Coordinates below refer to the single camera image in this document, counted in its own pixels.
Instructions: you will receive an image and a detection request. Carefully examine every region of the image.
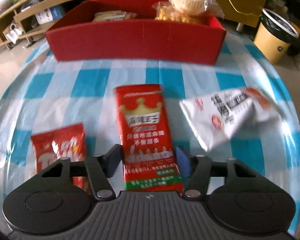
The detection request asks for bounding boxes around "red Trolli gummy packet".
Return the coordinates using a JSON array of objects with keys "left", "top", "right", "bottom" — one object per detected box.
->
[{"left": 29, "top": 122, "right": 91, "bottom": 196}]

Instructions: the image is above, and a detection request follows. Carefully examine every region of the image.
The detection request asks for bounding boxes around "red crown snack packet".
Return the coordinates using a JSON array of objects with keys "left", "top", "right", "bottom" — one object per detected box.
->
[{"left": 115, "top": 84, "right": 183, "bottom": 193}]

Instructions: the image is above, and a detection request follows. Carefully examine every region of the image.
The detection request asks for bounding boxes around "white spicy strip packet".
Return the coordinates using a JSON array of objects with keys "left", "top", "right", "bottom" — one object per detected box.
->
[{"left": 179, "top": 87, "right": 281, "bottom": 152}]

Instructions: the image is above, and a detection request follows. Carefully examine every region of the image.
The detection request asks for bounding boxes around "yellow toast bread package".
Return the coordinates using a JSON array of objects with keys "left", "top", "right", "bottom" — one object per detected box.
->
[{"left": 93, "top": 10, "right": 137, "bottom": 22}]

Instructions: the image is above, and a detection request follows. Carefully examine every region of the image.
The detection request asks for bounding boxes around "waffle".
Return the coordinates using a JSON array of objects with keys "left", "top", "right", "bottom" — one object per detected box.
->
[{"left": 152, "top": 1, "right": 211, "bottom": 24}]

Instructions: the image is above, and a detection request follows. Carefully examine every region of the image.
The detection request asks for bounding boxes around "round white cake package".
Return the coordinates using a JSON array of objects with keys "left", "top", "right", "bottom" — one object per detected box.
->
[{"left": 168, "top": 0, "right": 224, "bottom": 18}]

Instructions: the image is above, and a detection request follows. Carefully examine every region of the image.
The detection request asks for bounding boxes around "blue white checkered tablecloth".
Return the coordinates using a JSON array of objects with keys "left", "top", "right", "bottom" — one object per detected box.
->
[{"left": 0, "top": 33, "right": 300, "bottom": 235}]

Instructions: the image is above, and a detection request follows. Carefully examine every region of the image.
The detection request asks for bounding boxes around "red cardboard box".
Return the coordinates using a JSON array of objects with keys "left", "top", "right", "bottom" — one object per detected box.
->
[{"left": 45, "top": 0, "right": 226, "bottom": 65}]

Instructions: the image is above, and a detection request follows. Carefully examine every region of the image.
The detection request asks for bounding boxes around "yellow trash bin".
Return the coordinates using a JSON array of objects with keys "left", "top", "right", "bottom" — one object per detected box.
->
[{"left": 254, "top": 9, "right": 299, "bottom": 64}]

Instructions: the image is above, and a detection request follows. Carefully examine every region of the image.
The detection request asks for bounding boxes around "blue white carton box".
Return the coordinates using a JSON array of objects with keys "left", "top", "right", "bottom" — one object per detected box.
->
[{"left": 35, "top": 5, "right": 64, "bottom": 25}]

